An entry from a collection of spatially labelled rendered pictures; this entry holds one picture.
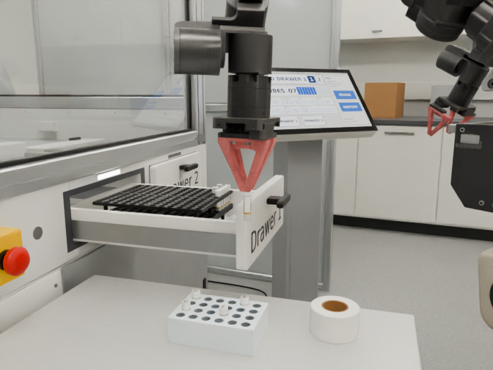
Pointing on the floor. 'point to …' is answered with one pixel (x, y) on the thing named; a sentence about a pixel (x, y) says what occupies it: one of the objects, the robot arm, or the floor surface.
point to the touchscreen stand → (298, 220)
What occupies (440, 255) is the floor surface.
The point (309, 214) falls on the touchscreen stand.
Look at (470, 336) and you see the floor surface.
